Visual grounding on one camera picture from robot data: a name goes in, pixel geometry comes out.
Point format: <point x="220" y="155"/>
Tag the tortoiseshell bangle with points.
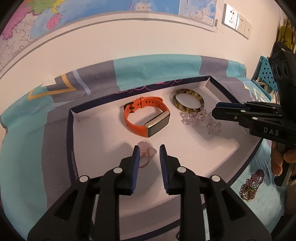
<point x="187" y="100"/>

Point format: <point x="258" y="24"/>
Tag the right human hand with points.
<point x="277" y="159"/>

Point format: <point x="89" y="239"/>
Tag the yellow hanging clothes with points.
<point x="286" y="35"/>

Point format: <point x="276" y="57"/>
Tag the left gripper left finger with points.
<point x="89" y="209"/>

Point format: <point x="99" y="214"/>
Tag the white wall socket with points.
<point x="230" y="16"/>

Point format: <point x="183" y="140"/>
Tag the orange smart band watch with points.
<point x="146" y="116"/>

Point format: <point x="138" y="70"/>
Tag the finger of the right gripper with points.
<point x="242" y="106"/>
<point x="234" y="114"/>

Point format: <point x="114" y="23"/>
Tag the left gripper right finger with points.
<point x="229" y="218"/>

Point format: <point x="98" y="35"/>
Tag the teal grey bed sheet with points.
<point x="36" y="170"/>

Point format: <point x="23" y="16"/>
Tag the colourful wall map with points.
<point x="35" y="18"/>

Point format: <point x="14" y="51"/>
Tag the navy shallow cardboard box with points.
<point x="98" y="140"/>

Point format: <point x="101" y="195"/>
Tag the blue perforated plastic basket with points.
<point x="264" y="78"/>

